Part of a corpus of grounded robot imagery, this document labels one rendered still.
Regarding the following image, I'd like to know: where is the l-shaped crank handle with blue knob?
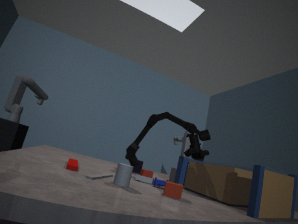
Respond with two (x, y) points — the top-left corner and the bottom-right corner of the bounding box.
(136, 175), (165, 186)

